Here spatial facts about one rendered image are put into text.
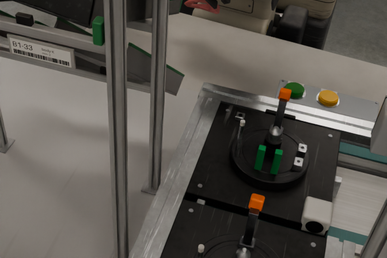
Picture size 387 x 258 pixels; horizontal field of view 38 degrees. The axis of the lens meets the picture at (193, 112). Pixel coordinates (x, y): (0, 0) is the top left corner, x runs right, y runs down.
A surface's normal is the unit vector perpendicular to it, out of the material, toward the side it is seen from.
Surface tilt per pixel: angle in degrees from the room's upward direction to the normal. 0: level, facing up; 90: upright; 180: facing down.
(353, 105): 0
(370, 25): 0
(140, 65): 90
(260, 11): 98
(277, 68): 0
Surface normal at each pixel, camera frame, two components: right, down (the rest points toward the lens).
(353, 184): 0.07, -0.73
